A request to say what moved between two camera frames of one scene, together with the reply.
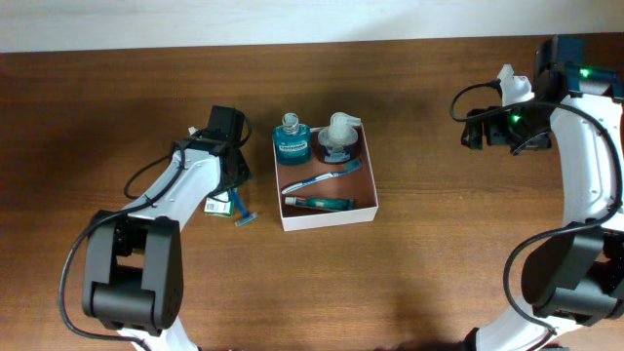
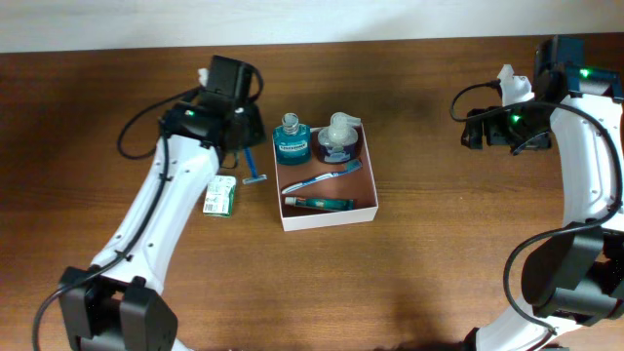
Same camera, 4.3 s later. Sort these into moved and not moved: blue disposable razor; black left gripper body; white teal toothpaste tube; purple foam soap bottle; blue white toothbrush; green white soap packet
Moved: blue disposable razor; black left gripper body
Not moved: purple foam soap bottle; blue white toothbrush; white teal toothpaste tube; green white soap packet
